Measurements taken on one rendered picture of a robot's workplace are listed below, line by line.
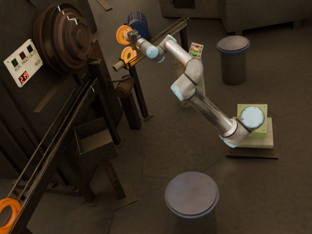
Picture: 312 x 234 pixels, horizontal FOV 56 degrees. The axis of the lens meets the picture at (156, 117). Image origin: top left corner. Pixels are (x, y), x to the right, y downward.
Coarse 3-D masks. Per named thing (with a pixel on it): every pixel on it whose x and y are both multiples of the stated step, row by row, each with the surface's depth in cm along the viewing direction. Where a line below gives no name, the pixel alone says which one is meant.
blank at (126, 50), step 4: (124, 48) 250; (128, 48) 249; (124, 52) 248; (128, 52) 251; (132, 52) 254; (124, 56) 249; (132, 56) 256; (124, 60) 251; (128, 60) 254; (132, 60) 257
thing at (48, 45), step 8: (56, 8) 185; (64, 8) 193; (72, 8) 201; (48, 16) 183; (56, 16) 185; (48, 24) 181; (48, 32) 179; (48, 40) 182; (48, 48) 184; (48, 56) 187; (56, 56) 186; (56, 64) 191; (64, 64) 194; (64, 72) 204; (72, 72) 203
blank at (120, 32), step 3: (120, 27) 235; (123, 27) 235; (126, 27) 237; (129, 27) 238; (117, 30) 235; (120, 30) 234; (123, 30) 236; (126, 30) 238; (117, 33) 235; (120, 33) 235; (117, 36) 236; (120, 36) 236; (117, 39) 238; (120, 39) 238; (123, 39) 240; (120, 42) 239; (123, 42) 241; (126, 42) 242; (129, 42) 244
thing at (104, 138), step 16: (80, 128) 194; (96, 128) 199; (80, 144) 190; (96, 144) 194; (112, 144) 177; (96, 160) 180; (112, 176) 211; (112, 192) 236; (128, 192) 233; (112, 208) 225
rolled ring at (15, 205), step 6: (6, 198) 157; (0, 204) 151; (6, 204) 154; (12, 204) 157; (18, 204) 161; (0, 210) 150; (12, 210) 162; (18, 210) 162; (12, 216) 161; (12, 222) 159; (0, 228) 151; (6, 228) 155; (12, 228) 158
